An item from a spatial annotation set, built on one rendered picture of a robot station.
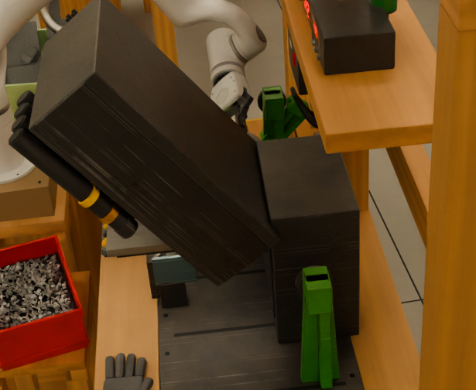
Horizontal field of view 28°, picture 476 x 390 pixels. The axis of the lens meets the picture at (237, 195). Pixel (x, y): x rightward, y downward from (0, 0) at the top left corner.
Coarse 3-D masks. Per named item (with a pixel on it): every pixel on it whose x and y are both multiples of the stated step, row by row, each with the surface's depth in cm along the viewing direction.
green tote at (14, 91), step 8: (40, 32) 341; (40, 40) 343; (40, 48) 344; (8, 88) 308; (16, 88) 308; (24, 88) 308; (32, 88) 308; (8, 96) 310; (16, 96) 310; (16, 104) 312
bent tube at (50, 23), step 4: (48, 4) 323; (44, 8) 323; (48, 8) 324; (40, 12) 324; (44, 12) 323; (48, 12) 324; (44, 16) 323; (48, 16) 324; (44, 20) 324; (48, 20) 324; (52, 20) 324; (48, 24) 324; (52, 24) 324; (56, 24) 324; (52, 28) 324; (56, 28) 324; (60, 28) 324
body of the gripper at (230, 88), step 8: (224, 72) 232; (232, 72) 230; (216, 80) 233; (224, 80) 231; (232, 80) 228; (240, 80) 228; (216, 88) 232; (224, 88) 229; (232, 88) 227; (240, 88) 226; (248, 88) 229; (216, 96) 231; (224, 96) 228; (232, 96) 225; (240, 96) 225; (224, 104) 227; (232, 104) 228; (240, 104) 227; (232, 112) 228
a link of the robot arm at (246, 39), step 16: (160, 0) 229; (176, 0) 228; (192, 0) 230; (208, 0) 233; (176, 16) 231; (192, 16) 230; (208, 16) 230; (224, 16) 230; (240, 16) 231; (240, 32) 232; (256, 32) 233; (240, 48) 234; (256, 48) 234
